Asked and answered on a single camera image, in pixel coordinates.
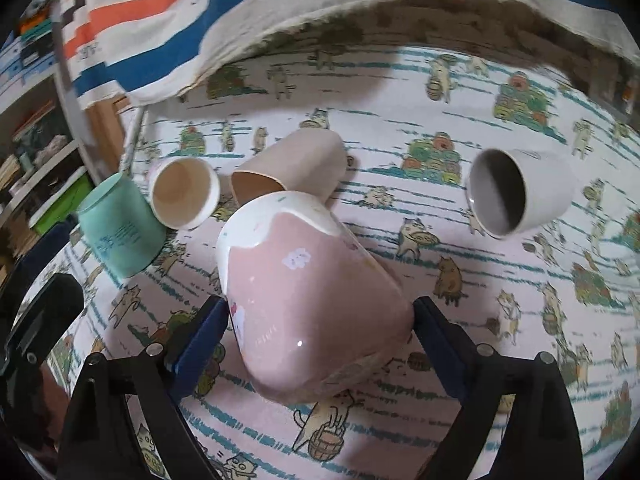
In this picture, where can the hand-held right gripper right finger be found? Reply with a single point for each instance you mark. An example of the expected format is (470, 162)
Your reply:
(440, 340)

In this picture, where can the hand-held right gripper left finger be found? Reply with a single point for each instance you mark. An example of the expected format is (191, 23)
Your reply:
(201, 338)

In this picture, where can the pink and white cup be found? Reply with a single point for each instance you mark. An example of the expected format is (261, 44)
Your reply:
(310, 300)

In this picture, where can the mint green cup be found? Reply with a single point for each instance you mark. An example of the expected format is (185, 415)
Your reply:
(122, 232)

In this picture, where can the small cream cup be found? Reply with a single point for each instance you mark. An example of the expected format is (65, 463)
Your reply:
(182, 192)

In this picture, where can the grey white cup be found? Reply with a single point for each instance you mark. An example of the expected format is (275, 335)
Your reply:
(515, 190)

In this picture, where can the beige cup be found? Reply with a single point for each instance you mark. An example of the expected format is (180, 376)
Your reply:
(295, 170)

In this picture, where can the cartoon printed blanket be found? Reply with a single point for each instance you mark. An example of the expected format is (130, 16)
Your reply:
(450, 260)

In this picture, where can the white shelf unit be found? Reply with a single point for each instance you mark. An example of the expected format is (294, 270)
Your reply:
(35, 130)

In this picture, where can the striped cloth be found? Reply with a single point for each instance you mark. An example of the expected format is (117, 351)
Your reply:
(280, 15)

